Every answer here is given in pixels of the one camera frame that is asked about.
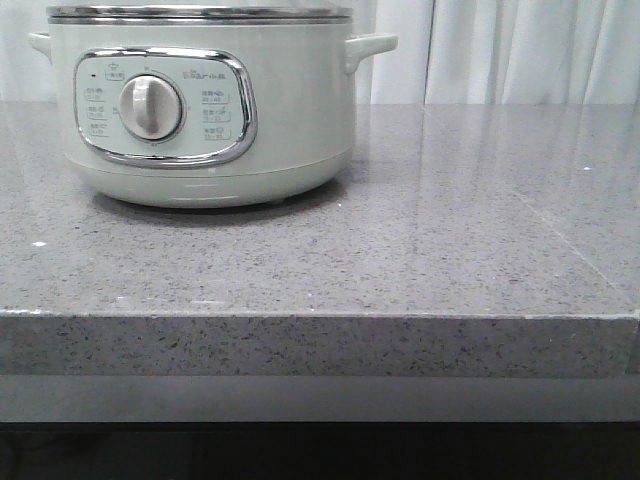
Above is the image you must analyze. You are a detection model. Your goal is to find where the pale green electric pot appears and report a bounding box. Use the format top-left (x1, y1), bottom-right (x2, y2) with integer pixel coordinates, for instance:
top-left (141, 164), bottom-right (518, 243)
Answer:
top-left (28, 14), bottom-right (400, 210)

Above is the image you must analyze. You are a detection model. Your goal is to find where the glass pot lid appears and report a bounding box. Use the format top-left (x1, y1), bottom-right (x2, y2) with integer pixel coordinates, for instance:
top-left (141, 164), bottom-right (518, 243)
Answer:
top-left (46, 1), bottom-right (353, 24)

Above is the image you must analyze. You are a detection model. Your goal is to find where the beige pot dial knob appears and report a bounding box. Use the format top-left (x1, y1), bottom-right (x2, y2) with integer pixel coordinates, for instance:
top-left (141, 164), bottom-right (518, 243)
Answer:
top-left (118, 75), bottom-right (182, 141)

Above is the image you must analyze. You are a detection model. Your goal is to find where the white curtain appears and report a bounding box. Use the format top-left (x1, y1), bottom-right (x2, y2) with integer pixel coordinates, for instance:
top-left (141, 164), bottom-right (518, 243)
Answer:
top-left (1, 1), bottom-right (639, 106)

